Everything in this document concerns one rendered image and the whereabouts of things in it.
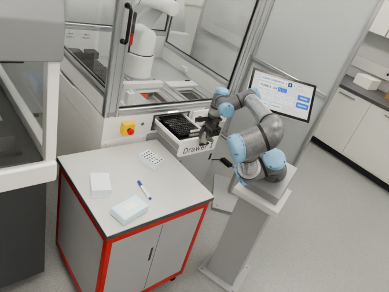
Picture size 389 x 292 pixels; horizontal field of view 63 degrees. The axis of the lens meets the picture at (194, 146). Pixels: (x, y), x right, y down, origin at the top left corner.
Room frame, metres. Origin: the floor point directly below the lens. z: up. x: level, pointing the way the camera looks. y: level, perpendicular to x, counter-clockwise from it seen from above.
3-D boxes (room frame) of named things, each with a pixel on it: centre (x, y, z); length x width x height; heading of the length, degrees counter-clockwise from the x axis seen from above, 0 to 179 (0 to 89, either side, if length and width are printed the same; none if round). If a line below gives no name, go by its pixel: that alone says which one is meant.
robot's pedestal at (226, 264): (1.55, -0.47, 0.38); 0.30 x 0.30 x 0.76; 67
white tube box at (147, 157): (1.47, 0.21, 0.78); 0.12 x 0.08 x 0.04; 66
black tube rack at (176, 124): (1.76, 0.13, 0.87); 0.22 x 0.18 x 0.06; 48
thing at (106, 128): (2.17, 0.52, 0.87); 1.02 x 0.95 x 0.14; 138
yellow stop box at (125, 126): (1.56, 0.40, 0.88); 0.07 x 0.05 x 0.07; 138
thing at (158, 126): (1.76, 0.13, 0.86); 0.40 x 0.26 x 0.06; 48
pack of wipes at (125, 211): (1.04, 0.19, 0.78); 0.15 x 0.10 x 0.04; 152
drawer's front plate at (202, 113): (2.05, -0.02, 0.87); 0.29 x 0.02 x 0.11; 138
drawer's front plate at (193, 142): (1.62, -0.02, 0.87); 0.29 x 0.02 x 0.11; 138
